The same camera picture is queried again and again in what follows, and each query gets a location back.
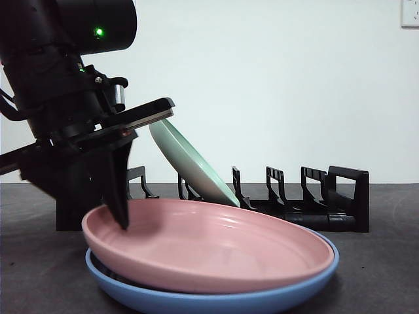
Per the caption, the white wall socket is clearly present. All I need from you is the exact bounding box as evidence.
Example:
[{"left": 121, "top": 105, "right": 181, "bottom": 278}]
[{"left": 401, "top": 0, "right": 419, "bottom": 29}]

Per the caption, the pale green round plate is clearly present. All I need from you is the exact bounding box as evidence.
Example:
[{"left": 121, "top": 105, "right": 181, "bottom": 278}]
[{"left": 149, "top": 119, "right": 242, "bottom": 207}]

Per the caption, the pink round plate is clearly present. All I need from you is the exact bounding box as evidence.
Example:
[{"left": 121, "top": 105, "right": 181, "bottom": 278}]
[{"left": 81, "top": 198, "right": 335, "bottom": 294}]

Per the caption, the blue round plate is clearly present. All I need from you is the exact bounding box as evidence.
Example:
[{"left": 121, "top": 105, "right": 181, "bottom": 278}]
[{"left": 84, "top": 228, "right": 340, "bottom": 314}]

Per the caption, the black cable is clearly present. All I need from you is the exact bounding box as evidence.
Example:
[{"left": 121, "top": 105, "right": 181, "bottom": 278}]
[{"left": 0, "top": 86, "right": 30, "bottom": 122}]

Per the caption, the black plastic dish rack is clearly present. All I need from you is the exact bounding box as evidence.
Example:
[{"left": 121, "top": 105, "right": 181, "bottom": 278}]
[{"left": 55, "top": 166, "right": 370, "bottom": 234}]

